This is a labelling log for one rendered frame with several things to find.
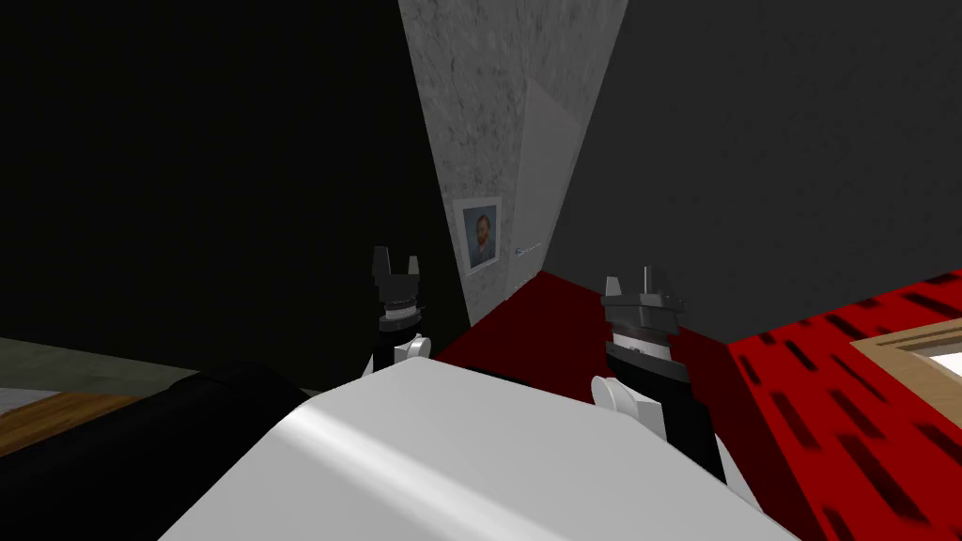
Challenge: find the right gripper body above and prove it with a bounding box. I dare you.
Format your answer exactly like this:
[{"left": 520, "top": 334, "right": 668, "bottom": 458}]
[{"left": 600, "top": 292, "right": 686, "bottom": 337}]

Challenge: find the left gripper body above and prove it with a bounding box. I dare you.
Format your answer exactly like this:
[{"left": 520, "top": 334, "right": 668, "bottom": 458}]
[{"left": 374, "top": 273, "right": 422, "bottom": 307}]

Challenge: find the framed portrait picture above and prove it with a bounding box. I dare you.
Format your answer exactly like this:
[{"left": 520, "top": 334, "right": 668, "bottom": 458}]
[{"left": 453, "top": 196, "right": 504, "bottom": 278}]

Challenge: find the grey door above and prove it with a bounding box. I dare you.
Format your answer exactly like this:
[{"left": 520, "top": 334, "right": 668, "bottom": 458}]
[{"left": 502, "top": 74, "right": 586, "bottom": 303}]

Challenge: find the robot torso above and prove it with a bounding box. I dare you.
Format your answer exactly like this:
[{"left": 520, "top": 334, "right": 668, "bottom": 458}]
[{"left": 156, "top": 358, "right": 799, "bottom": 541}]

